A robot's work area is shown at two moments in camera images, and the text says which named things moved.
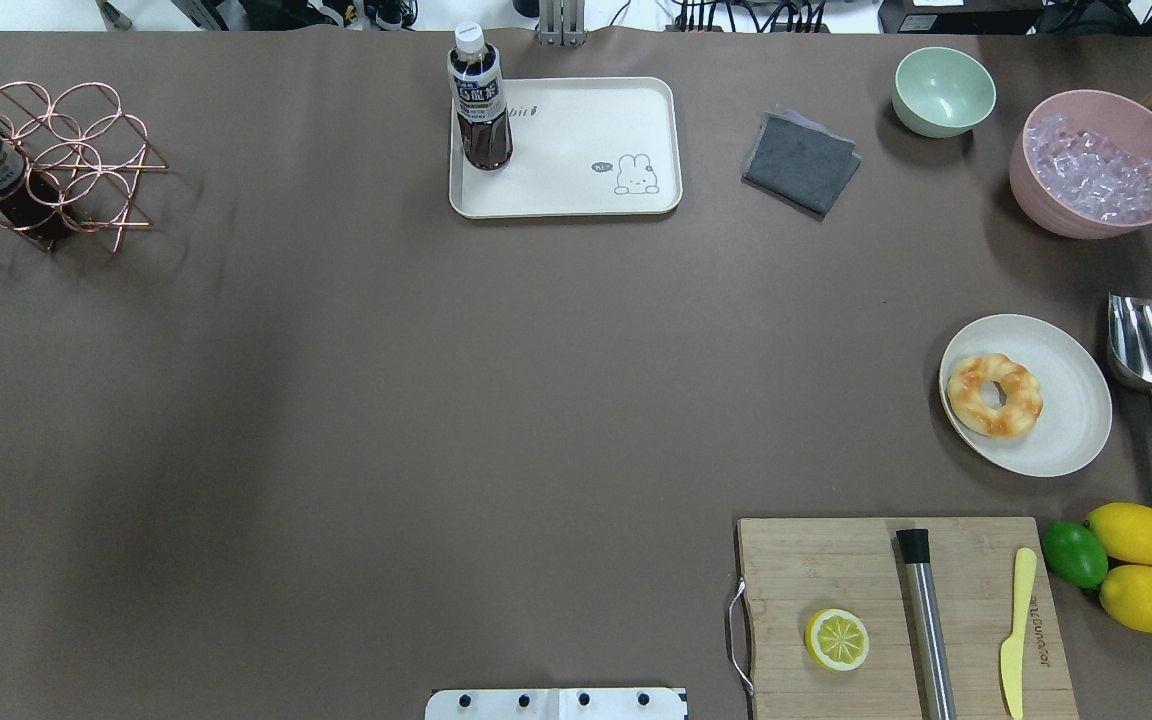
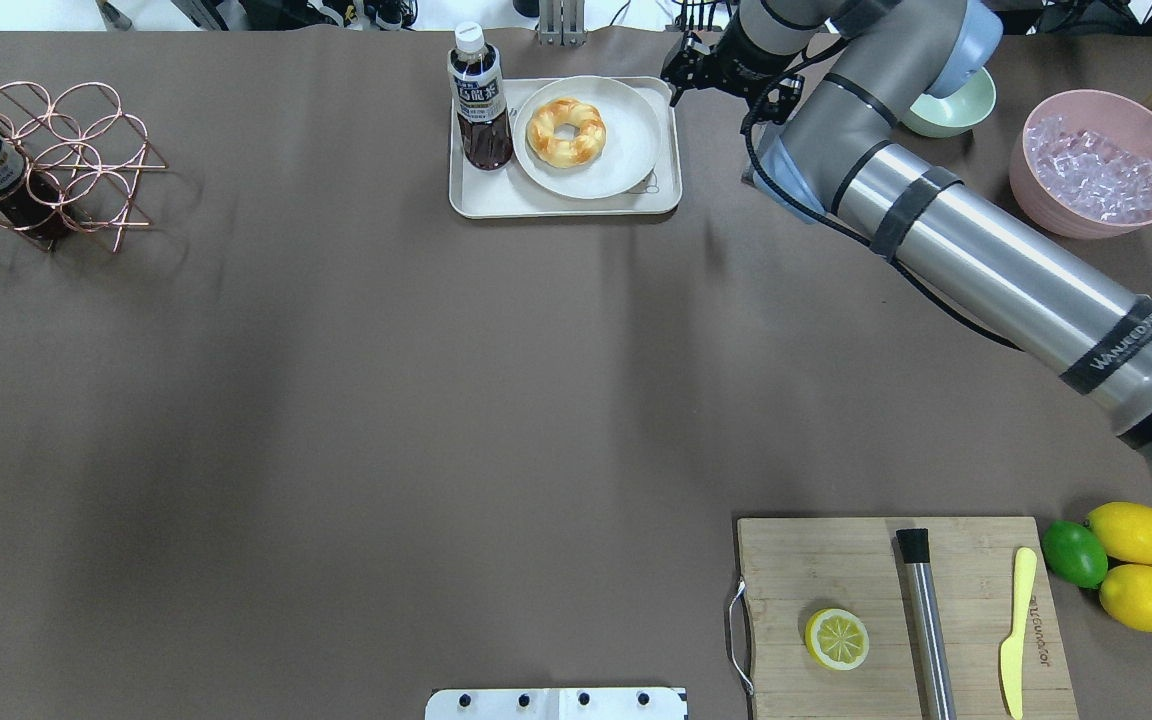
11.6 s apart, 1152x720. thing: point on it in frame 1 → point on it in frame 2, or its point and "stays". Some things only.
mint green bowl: [942, 92] stays
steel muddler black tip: [933, 667] stays
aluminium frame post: [561, 23] stays
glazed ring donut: [1024, 400] → [566, 152]
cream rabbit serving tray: [581, 147] stays
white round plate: [1076, 415] → [631, 145]
